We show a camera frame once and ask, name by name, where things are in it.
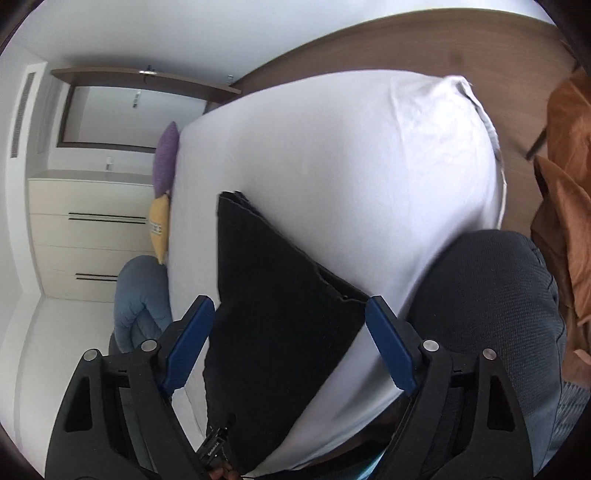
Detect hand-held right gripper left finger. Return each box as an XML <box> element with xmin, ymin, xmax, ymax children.
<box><xmin>44</xmin><ymin>295</ymin><xmax>216</xmax><ymax>480</ymax></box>

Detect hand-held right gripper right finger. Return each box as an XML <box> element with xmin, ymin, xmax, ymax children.
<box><xmin>364</xmin><ymin>295</ymin><xmax>548</xmax><ymax>480</ymax></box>

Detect black pants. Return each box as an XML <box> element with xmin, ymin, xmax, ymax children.
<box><xmin>203</xmin><ymin>190</ymin><xmax>370</xmax><ymax>480</ymax></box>

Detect blue-grey rolled cushion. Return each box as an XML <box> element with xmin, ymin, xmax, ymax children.
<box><xmin>113</xmin><ymin>256</ymin><xmax>174</xmax><ymax>354</ymax></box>

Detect person's leg in grey trousers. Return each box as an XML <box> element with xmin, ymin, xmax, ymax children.
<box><xmin>369</xmin><ymin>229</ymin><xmax>568</xmax><ymax>480</ymax></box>

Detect yellow pillow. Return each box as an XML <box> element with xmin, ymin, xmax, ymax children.
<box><xmin>148</xmin><ymin>191</ymin><xmax>172</xmax><ymax>265</ymax></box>

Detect cream drawer cabinet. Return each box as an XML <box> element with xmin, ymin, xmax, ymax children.
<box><xmin>28</xmin><ymin>170</ymin><xmax>168</xmax><ymax>303</ymax></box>

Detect white bed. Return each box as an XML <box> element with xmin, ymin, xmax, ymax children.
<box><xmin>165</xmin><ymin>69</ymin><xmax>509</xmax><ymax>480</ymax></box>

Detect purple pillow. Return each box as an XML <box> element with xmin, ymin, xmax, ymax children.
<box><xmin>153</xmin><ymin>121</ymin><xmax>180</xmax><ymax>197</ymax></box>

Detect orange cloth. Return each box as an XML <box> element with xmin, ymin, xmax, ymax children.
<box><xmin>530</xmin><ymin>69</ymin><xmax>591</xmax><ymax>384</ymax></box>

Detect black metal leg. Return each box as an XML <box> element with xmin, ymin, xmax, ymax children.
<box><xmin>526</xmin><ymin>124</ymin><xmax>549</xmax><ymax>161</ymax></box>

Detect wall mirror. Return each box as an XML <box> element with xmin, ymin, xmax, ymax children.
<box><xmin>58</xmin><ymin>85</ymin><xmax>206</xmax><ymax>151</ymax></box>

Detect wooden wall shelf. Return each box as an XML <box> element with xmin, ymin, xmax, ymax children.
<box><xmin>51</xmin><ymin>67</ymin><xmax>243</xmax><ymax>96</ymax></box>

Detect wall air vent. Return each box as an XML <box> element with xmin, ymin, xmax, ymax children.
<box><xmin>10</xmin><ymin>71</ymin><xmax>37</xmax><ymax>158</ymax></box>

